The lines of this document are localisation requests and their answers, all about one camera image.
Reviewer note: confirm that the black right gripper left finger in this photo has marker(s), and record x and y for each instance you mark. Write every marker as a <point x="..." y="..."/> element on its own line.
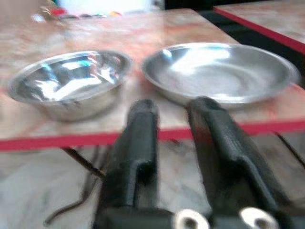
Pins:
<point x="134" y="152"/>

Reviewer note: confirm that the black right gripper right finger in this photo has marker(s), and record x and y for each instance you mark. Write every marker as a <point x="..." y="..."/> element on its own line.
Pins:
<point x="226" y="148"/>

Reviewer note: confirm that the marble table with red edge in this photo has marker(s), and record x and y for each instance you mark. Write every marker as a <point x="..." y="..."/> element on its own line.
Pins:
<point x="269" y="19"/>
<point x="133" y="43"/>

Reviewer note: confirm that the deep steel bowl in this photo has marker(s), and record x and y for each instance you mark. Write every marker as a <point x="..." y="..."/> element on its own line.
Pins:
<point x="69" y="83"/>

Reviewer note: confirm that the shallow steel plate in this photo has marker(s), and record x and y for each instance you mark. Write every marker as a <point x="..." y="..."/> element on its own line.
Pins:
<point x="221" y="74"/>

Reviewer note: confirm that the colourful small items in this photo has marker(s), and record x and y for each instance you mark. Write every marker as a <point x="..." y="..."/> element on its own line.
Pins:
<point x="71" y="13"/>

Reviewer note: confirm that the dark table leg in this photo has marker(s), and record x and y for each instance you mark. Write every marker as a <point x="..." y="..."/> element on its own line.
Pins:
<point x="84" y="163"/>
<point x="290" y="149"/>

